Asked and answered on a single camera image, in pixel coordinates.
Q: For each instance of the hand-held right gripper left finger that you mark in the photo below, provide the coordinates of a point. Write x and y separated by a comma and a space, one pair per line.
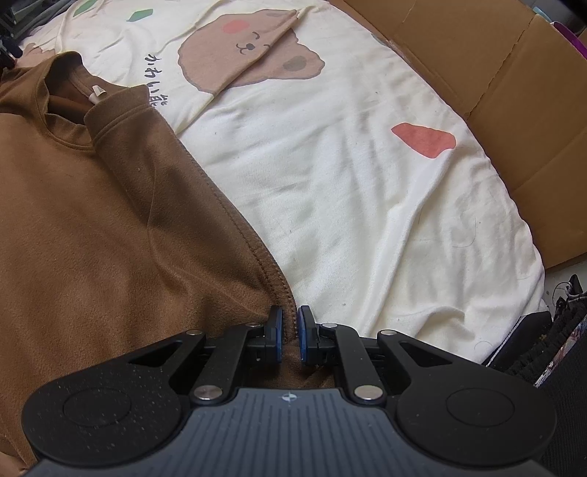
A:
277, 335

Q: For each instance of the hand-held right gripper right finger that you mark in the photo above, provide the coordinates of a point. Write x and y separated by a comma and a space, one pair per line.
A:
302, 335

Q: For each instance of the brown t-shirt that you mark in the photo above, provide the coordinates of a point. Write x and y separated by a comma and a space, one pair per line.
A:
91, 229

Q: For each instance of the cream bear print blanket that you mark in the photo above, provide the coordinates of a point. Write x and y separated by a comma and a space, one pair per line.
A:
344, 183

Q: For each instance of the large folded cardboard sheet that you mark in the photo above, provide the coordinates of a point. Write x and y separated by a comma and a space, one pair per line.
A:
527, 114

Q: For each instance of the purple packet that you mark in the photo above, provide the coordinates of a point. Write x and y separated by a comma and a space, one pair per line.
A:
573, 34

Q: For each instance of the dark object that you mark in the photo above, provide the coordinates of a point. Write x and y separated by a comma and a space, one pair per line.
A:
7, 27

